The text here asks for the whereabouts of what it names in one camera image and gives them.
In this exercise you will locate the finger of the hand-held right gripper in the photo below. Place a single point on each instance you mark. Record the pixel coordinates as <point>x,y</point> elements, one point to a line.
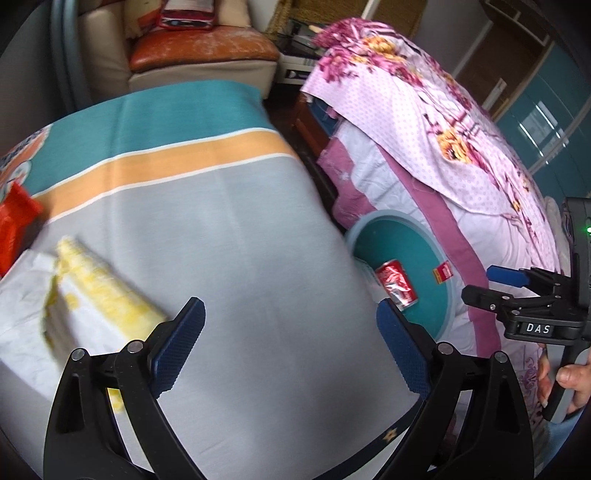
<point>485,297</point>
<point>508,276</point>

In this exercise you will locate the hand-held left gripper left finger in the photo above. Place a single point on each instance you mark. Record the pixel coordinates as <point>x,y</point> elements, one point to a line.
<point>180,341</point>

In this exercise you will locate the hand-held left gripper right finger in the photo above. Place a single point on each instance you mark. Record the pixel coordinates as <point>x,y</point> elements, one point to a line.
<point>401,350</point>

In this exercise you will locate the red soda can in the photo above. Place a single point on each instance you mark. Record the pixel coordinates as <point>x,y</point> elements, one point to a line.
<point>395,284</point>

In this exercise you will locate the teal plastic bin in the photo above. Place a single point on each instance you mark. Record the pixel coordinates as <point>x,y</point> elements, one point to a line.
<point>406,240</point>

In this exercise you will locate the person's right hand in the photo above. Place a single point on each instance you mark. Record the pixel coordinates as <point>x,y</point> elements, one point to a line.
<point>577,374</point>

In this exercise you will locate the pink white quilt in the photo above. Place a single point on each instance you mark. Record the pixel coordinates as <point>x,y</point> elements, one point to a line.
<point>480,240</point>

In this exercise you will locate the teal grey printed tablecloth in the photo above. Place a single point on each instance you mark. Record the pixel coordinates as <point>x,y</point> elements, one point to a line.
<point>231,230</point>

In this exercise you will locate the teal glass cabinet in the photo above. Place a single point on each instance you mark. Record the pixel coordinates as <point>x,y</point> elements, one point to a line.
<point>545,124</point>

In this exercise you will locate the white yellow cloth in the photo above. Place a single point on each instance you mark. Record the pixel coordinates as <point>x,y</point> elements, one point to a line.
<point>23,332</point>

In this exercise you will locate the orange snack bag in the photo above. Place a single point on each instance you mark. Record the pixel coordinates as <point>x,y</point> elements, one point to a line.
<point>16,221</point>

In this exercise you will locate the floral pink bed sheet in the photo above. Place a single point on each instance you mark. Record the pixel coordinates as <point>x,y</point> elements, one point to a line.
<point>406,92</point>

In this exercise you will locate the brown wooden wardrobe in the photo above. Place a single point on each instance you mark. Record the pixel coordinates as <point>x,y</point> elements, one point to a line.
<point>498,55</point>

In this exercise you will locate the beige leather sofa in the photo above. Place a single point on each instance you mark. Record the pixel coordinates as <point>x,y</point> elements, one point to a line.
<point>198,76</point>

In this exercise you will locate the white box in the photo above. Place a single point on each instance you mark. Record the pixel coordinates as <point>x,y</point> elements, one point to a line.
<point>295,69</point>

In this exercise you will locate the orange leather seat cushion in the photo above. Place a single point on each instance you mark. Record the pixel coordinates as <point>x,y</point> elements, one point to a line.
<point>203,46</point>

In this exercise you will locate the red patterned pillow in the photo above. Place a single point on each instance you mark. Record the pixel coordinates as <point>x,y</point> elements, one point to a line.
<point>184,18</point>

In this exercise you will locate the wooden bed frame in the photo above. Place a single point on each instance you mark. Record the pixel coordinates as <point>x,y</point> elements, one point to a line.
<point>307,124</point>

